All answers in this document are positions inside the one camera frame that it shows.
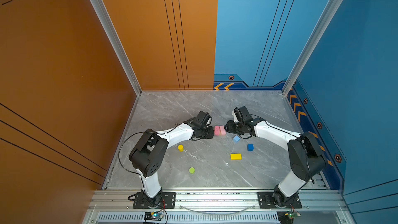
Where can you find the green circuit board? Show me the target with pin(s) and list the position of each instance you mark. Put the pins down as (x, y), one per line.
(288, 217)
(153, 217)

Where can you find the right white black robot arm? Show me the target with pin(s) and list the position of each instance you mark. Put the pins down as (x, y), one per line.
(306, 158)

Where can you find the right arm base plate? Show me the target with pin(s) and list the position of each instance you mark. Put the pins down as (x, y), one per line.
(264, 199)

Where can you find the dark blue cube block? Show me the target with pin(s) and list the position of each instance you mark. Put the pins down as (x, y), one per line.
(250, 147)

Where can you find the right green circuit board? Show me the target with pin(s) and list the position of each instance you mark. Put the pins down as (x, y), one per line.
(288, 217)

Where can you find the aluminium front rail frame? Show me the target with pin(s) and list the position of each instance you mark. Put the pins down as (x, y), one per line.
(219, 206)

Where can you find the left aluminium corner post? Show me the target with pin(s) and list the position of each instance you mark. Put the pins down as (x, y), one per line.
(109, 28)

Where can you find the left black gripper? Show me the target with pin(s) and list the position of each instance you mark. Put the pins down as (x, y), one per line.
(210, 135)

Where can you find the light pink rectangular block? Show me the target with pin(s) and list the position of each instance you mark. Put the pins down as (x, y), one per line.
(222, 130)

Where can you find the aluminium corner post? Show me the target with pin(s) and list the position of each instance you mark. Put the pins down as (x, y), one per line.
(109, 28)
(323, 22)

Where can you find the right aluminium corner post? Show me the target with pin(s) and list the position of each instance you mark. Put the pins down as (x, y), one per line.
(323, 22)

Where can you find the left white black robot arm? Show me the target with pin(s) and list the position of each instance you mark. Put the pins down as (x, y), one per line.
(148, 154)

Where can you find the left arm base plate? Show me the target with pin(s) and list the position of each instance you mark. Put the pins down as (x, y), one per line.
(168, 199)

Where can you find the light blue cube block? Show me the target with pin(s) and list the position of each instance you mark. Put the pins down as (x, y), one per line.
(236, 139)

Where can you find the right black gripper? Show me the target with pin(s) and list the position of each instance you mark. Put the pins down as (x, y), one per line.
(229, 124)

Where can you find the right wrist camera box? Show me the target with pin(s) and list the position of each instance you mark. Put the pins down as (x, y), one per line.
(242, 115)

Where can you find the left green circuit board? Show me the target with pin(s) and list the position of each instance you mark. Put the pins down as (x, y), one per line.
(153, 217)

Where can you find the yellow rectangular block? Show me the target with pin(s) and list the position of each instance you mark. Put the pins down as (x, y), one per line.
(236, 156)

